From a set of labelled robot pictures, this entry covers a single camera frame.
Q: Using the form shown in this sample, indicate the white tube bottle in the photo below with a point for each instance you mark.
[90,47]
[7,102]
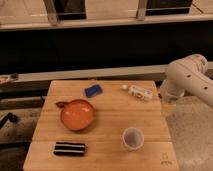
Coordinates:
[138,92]

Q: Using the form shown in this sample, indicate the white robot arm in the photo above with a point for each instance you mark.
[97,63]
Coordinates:
[185,75]

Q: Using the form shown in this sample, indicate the white ceramic cup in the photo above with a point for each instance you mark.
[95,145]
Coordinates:
[132,138]

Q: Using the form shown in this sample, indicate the black handle at left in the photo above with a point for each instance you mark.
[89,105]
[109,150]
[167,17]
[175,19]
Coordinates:
[9,117]

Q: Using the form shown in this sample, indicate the orange ceramic bowl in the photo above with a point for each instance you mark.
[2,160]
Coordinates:
[77,114]

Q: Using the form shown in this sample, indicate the black white striped block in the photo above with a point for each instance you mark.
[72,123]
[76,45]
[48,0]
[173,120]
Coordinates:
[69,149]

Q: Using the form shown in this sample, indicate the blue sponge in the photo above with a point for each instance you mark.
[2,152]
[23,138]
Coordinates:
[93,91]

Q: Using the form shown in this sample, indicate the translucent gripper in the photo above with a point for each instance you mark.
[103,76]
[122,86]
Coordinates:
[167,108]

